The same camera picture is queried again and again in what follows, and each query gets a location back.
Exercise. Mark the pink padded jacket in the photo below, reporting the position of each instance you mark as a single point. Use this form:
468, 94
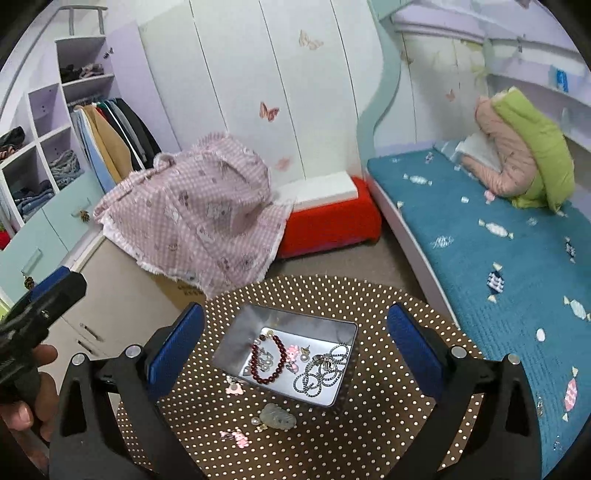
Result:
503, 152

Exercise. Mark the blue clip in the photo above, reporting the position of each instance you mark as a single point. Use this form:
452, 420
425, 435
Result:
560, 80

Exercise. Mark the green blanket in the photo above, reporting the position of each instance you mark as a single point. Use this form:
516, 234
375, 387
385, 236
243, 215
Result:
540, 152

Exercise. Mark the grey metal rail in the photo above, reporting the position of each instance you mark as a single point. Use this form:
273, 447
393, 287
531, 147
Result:
71, 14

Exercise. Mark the folded blue jeans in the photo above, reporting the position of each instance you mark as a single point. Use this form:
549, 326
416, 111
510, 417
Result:
33, 199

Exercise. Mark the lilac bed wall shelves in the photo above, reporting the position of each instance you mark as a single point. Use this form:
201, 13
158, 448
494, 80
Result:
531, 55

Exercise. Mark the dark clothes pile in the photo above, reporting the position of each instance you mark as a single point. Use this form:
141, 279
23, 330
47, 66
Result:
11, 143

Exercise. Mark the teal bunk bed frame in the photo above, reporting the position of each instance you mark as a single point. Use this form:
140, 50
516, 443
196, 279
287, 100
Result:
388, 92

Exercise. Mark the pink white ornament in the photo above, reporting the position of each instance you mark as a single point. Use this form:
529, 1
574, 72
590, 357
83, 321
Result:
234, 386

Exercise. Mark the blue fish print bed sheet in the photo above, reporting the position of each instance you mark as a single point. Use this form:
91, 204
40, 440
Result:
508, 258

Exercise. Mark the brown polka dot tablecloth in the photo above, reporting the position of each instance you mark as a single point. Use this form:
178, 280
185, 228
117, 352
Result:
369, 415

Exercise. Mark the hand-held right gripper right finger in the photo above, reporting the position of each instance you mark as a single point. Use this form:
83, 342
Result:
415, 350

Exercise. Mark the row of hanging clothes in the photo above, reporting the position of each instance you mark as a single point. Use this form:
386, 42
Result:
115, 138

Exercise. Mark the grey black clothes pile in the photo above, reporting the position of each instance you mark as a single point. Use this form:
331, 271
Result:
82, 72

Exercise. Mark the teal drawer cabinet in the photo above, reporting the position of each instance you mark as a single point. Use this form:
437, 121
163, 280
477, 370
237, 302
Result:
60, 221

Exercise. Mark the lilac shelf unit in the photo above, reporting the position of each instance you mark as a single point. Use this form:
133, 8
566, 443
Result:
46, 97

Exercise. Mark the pink checked cloth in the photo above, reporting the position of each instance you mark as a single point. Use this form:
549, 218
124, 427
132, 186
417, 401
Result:
207, 207

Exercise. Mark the cardboard box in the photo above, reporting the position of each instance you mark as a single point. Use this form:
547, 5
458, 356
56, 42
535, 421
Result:
180, 288

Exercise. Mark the white foam board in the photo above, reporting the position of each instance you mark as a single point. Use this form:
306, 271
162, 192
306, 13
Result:
323, 189

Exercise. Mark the white low cabinet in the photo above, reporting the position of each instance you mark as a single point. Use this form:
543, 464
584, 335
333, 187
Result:
124, 295

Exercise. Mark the grey metal box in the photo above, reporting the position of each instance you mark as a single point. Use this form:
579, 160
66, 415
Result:
240, 337

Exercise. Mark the pink flower ornament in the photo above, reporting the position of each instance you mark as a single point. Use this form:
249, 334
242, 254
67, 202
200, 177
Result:
235, 437

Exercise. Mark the pale jade pendant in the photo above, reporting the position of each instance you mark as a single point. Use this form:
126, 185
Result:
277, 414

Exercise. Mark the white wardrobe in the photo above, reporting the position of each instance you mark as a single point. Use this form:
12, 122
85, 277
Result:
240, 69

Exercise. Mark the white pillow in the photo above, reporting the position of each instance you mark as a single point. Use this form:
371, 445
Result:
475, 150

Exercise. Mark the faint pink butterfly sticker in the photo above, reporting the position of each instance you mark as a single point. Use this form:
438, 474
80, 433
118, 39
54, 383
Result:
283, 163

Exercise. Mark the small pink charm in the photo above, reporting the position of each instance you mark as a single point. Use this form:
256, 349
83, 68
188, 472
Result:
291, 354

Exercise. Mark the gold butterfly sticker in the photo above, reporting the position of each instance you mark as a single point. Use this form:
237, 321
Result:
310, 40

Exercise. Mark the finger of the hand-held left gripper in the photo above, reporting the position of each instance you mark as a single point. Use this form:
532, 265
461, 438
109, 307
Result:
53, 279
55, 304

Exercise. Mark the folded grey clothes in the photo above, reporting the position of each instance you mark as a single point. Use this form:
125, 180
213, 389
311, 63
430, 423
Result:
67, 168

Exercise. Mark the silver pearl earrings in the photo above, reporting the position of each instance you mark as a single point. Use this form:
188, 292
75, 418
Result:
264, 361

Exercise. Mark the person's left hand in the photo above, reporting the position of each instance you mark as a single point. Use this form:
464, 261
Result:
48, 397

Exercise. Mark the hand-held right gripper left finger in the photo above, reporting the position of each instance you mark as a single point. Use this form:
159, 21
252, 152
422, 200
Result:
178, 350

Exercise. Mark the red stool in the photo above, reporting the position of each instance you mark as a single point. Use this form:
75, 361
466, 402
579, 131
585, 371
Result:
332, 228

